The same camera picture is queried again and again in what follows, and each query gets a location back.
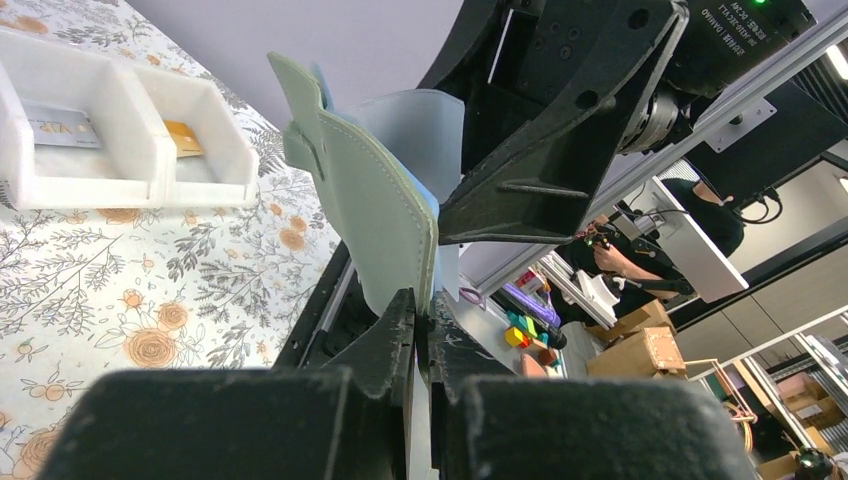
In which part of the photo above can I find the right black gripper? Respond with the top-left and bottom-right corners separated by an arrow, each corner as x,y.
419,1 -> 689,245

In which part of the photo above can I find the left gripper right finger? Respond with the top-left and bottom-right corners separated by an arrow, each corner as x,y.
417,294 -> 757,479

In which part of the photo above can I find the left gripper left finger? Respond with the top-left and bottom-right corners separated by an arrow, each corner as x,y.
39,289 -> 416,479

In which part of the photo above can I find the green leather card holder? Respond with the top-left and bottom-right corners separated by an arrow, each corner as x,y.
268,52 -> 465,315

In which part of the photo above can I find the orange credit card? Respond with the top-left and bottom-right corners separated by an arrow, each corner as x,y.
163,120 -> 205,159

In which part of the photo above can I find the grey credit card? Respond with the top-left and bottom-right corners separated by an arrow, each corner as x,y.
22,102 -> 101,149

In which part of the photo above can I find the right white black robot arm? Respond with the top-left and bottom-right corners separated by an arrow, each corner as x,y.
423,0 -> 815,245

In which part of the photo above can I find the clear plastic compartment tray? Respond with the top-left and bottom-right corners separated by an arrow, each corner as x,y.
1,31 -> 259,210

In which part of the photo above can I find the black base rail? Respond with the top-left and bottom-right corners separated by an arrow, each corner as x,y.
273,243 -> 378,368

